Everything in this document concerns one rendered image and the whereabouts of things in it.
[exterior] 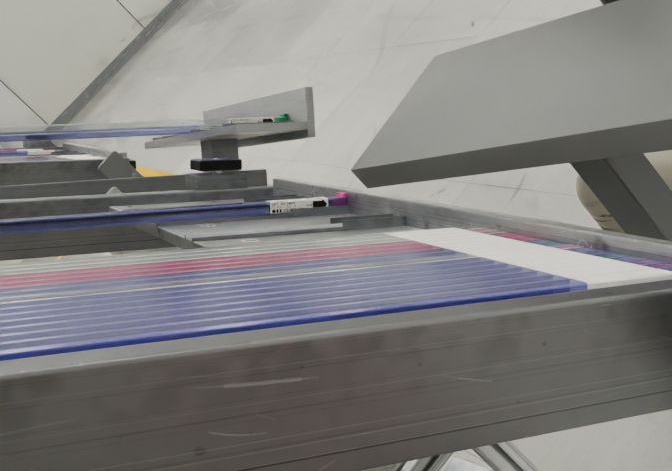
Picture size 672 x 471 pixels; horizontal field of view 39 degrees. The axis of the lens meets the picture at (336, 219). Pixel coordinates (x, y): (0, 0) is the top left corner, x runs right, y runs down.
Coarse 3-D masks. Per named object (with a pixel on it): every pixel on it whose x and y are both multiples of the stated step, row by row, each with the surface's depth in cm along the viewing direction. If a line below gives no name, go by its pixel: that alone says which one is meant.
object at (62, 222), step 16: (160, 208) 86; (176, 208) 86; (192, 208) 86; (208, 208) 87; (224, 208) 87; (240, 208) 88; (256, 208) 89; (0, 224) 79; (16, 224) 80; (32, 224) 80; (48, 224) 81; (64, 224) 81; (80, 224) 82; (96, 224) 82; (112, 224) 83; (128, 224) 84
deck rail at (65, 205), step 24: (144, 192) 105; (168, 192) 105; (192, 192) 106; (216, 192) 107; (240, 192) 109; (264, 192) 110; (0, 216) 98; (24, 216) 99; (0, 240) 98; (24, 240) 99; (48, 240) 100; (72, 240) 101; (96, 240) 102; (120, 240) 103; (144, 240) 104
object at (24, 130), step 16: (0, 128) 108; (16, 128) 109; (32, 128) 109; (48, 128) 110; (64, 128) 111; (80, 128) 112; (96, 128) 113; (112, 128) 114; (128, 128) 115; (144, 128) 116; (160, 128) 117; (176, 128) 118; (192, 128) 119; (208, 128) 122
